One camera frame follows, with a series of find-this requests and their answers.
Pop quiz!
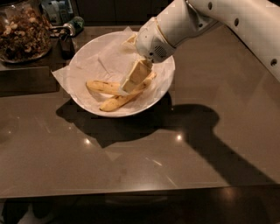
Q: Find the yellow banana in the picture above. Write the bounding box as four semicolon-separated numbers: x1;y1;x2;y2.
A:
100;93;140;112
86;72;157;95

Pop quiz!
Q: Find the white bowl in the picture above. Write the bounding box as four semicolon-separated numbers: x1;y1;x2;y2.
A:
68;31;177;118

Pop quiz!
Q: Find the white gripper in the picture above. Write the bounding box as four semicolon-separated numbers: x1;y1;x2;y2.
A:
120;17;176;95

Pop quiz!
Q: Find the dark bottle with green cap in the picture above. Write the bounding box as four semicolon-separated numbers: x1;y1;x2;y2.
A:
50;17;85;60

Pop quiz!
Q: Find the white paper liner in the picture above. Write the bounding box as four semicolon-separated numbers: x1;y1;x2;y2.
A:
52;26;175;116

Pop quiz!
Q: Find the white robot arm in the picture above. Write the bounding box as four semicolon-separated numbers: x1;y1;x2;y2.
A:
123;0;280;80

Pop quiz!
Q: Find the glass jar of nuts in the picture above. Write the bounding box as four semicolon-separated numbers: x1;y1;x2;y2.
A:
0;0;52;63

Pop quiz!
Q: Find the dark tray block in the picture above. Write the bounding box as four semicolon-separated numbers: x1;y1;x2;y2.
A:
0;66;59;97

